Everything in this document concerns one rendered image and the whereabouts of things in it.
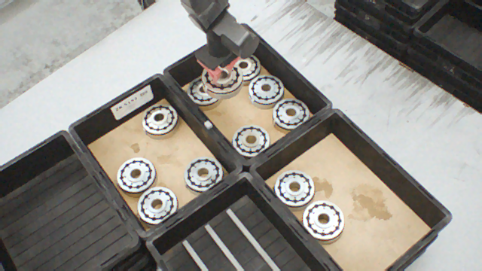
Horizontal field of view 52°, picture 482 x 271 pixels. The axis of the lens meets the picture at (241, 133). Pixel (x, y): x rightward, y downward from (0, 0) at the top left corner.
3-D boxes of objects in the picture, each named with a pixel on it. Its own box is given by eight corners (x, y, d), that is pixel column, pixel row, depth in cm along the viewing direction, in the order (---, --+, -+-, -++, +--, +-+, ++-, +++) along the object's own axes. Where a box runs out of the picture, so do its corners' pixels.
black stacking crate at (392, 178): (248, 190, 132) (247, 169, 123) (330, 130, 141) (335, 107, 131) (352, 311, 115) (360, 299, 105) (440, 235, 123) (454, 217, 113)
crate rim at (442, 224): (246, 172, 124) (245, 168, 122) (334, 111, 133) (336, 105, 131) (359, 302, 106) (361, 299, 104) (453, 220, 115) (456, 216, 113)
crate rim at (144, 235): (68, 132, 134) (65, 126, 131) (161, 76, 142) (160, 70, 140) (144, 244, 116) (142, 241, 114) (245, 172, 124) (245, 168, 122)
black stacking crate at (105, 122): (80, 149, 142) (66, 128, 132) (167, 96, 150) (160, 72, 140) (153, 256, 124) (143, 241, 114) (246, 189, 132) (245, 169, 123)
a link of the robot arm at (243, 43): (212, -20, 100) (184, 13, 100) (254, 10, 96) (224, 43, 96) (230, 10, 111) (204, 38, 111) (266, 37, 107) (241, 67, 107)
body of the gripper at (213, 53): (245, 49, 117) (245, 27, 111) (213, 73, 113) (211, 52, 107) (226, 34, 119) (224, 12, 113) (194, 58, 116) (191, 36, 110)
